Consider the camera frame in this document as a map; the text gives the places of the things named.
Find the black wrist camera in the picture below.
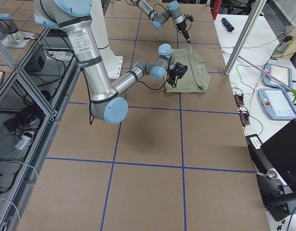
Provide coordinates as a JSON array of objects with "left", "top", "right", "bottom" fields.
[{"left": 184, "top": 14, "right": 194, "bottom": 22}]

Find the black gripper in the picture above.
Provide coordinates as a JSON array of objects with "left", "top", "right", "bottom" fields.
[
  {"left": 167, "top": 62, "right": 188, "bottom": 88},
  {"left": 177, "top": 23, "right": 191, "bottom": 43}
]

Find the folded dark blue umbrella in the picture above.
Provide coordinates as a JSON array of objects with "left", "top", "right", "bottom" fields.
[{"left": 221, "top": 17, "right": 234, "bottom": 32}]

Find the aluminium frame post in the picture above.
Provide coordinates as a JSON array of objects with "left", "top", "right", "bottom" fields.
[{"left": 224, "top": 0, "right": 267, "bottom": 75}]

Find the blue teach pendant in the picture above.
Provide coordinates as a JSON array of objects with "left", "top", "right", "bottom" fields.
[
  {"left": 258, "top": 89, "right": 296, "bottom": 121},
  {"left": 263, "top": 63, "right": 293, "bottom": 88}
]

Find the metal reacher grabber tool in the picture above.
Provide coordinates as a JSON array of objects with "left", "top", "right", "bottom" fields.
[{"left": 238, "top": 55, "right": 296, "bottom": 102}]

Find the near blue teach pendant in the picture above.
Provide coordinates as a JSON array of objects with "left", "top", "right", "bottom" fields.
[{"left": 258, "top": 89, "right": 296, "bottom": 121}]

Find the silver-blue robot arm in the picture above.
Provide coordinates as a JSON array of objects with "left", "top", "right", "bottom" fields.
[
  {"left": 126, "top": 0, "right": 193, "bottom": 43},
  {"left": 34, "top": 0, "right": 187, "bottom": 124}
]

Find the black monitor on stand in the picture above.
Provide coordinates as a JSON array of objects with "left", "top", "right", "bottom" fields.
[{"left": 246, "top": 119, "right": 296, "bottom": 221}]

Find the far blue teach pendant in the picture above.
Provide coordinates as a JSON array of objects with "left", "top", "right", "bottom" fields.
[{"left": 263, "top": 63, "right": 293, "bottom": 88}]

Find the sage green long-sleeve shirt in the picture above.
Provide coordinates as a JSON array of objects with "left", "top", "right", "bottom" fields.
[{"left": 165, "top": 46, "right": 210, "bottom": 93}]

